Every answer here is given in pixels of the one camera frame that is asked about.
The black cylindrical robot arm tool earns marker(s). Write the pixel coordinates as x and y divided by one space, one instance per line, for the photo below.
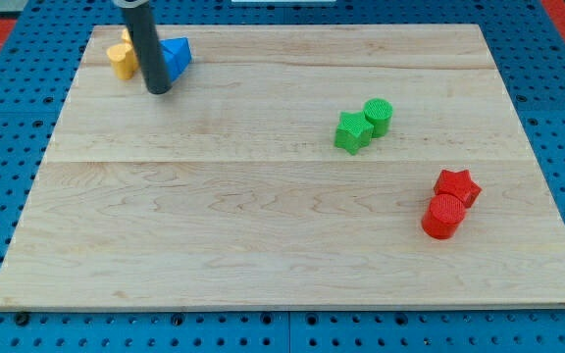
141 26

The red cylinder block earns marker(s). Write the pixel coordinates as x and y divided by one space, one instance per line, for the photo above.
443 216

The blue triangular block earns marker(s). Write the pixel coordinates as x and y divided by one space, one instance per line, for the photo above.
177 55

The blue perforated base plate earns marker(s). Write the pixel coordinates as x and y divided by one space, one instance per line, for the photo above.
40 46

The green cylinder block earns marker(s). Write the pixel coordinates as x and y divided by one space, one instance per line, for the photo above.
378 113

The yellow cylinder block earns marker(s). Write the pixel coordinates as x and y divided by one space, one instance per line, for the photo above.
123 60

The red star block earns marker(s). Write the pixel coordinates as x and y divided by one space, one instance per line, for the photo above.
458 184

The green star block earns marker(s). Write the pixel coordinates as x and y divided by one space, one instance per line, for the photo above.
353 132

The yellow block behind tool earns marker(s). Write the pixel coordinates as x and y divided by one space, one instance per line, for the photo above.
125 36

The light wooden board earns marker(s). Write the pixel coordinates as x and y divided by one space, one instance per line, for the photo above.
228 194

